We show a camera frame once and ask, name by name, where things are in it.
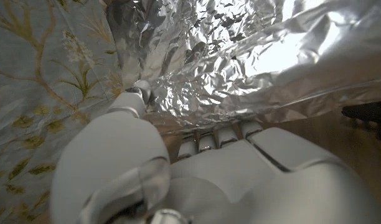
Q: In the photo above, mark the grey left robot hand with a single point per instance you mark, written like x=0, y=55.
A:
x=209, y=180

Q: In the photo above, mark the aluminum foil roll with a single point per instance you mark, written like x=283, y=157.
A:
x=240, y=59

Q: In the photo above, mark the black claw hair clip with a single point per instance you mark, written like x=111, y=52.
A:
x=369, y=116

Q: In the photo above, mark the floral printed backdrop cloth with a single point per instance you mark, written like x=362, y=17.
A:
x=47, y=93

